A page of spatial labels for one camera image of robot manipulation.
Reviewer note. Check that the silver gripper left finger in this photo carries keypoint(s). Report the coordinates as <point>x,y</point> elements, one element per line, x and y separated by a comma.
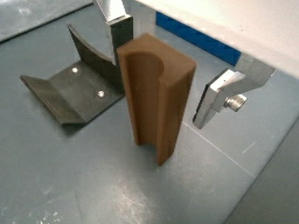
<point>118,24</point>

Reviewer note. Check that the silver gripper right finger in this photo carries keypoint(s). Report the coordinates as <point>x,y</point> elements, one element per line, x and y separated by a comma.
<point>223,92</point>

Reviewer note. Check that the brown arch object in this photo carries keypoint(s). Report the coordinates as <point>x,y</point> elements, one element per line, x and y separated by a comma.
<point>157,78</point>

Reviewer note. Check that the black curved fixture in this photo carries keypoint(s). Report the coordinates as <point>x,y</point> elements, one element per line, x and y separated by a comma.
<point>84,89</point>

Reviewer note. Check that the blue shape sorter block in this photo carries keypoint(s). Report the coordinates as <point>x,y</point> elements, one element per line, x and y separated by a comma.
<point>207,43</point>

